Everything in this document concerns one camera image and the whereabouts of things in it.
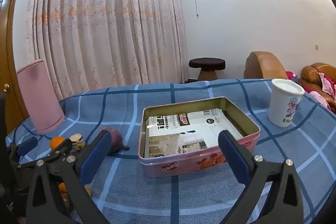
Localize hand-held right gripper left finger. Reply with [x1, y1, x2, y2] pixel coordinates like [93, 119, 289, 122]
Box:
[25, 130, 113, 224]

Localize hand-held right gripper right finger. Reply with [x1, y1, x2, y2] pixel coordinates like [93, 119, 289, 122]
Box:
[218, 130, 311, 224]

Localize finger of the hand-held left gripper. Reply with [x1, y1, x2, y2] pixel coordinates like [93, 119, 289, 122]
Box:
[16, 138, 79, 174]
[9, 136, 39, 161]

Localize sugarcane piece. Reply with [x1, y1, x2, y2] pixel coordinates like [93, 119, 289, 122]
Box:
[70, 133, 86, 152]

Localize purple round turnip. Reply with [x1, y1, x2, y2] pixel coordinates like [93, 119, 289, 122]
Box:
[99, 126, 130, 155]

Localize pink metal tin box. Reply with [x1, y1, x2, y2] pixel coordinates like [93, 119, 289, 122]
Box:
[138, 96, 261, 178]

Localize printed paper leaflet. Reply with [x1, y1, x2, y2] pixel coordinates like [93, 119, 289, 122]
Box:
[144, 108, 243, 157]

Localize pink cylindrical bin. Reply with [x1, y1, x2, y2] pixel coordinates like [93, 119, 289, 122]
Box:
[16, 59, 66, 135]

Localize blue plaid tablecloth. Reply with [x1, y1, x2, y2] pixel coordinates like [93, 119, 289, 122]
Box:
[5, 78, 336, 224]

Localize white printed paper cup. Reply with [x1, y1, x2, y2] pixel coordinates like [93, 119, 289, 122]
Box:
[268, 78, 305, 128]

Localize wooden door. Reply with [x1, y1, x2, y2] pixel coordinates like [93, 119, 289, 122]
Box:
[0, 0, 29, 135]

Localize brown leather armchair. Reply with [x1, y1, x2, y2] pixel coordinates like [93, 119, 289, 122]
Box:
[244, 51, 289, 80]

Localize dark round stool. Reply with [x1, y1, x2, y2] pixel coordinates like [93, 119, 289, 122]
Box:
[188, 57, 226, 81]

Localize brown sofa with cushions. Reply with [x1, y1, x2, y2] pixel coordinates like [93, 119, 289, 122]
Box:
[286, 70, 336, 111]

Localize pink floral curtain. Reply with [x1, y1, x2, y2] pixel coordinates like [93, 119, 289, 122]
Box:
[25, 0, 188, 101]

